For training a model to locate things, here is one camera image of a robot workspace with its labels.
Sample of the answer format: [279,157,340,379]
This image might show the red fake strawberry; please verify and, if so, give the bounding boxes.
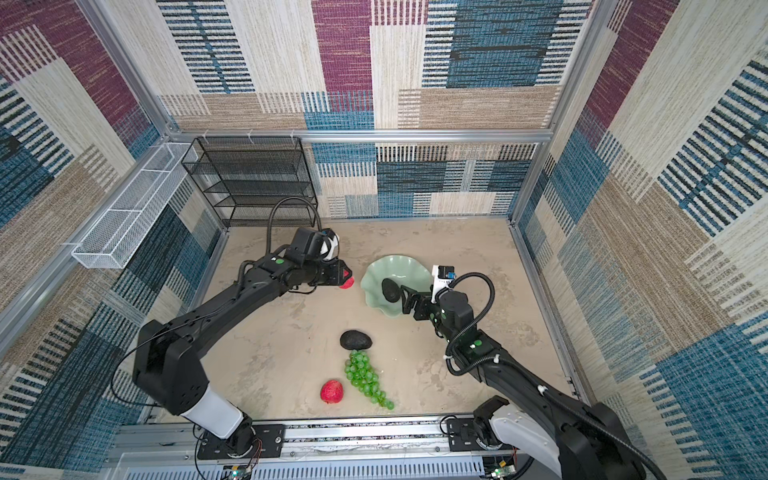
[320,380,344,404]
[339,270,355,290]

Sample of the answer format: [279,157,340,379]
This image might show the dark fake avocado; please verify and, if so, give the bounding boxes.
[339,330,373,351]
[381,278,402,303]

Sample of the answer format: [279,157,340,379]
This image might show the green fake grape bunch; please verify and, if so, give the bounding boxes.
[344,350,395,410]

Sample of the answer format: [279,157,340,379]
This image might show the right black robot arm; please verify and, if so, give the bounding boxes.
[382,280,664,479]

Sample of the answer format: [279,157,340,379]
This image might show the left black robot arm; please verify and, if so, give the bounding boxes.
[132,255,353,458]

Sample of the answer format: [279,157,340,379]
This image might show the pale green wavy fruit bowl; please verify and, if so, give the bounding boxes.
[360,255,432,318]

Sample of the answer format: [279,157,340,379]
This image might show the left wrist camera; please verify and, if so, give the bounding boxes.
[286,227,340,263]

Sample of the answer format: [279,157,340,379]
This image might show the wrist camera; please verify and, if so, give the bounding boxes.
[431,265,456,303]
[286,227,340,263]

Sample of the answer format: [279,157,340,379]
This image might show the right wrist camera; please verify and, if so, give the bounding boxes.
[431,265,456,303]

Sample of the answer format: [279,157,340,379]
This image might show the black wire mesh shelf rack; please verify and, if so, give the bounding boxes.
[181,136,318,227]

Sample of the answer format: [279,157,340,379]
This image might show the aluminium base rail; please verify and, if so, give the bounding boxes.
[101,413,601,480]

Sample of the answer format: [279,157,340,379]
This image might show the white wire mesh basket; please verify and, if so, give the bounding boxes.
[71,143,189,269]

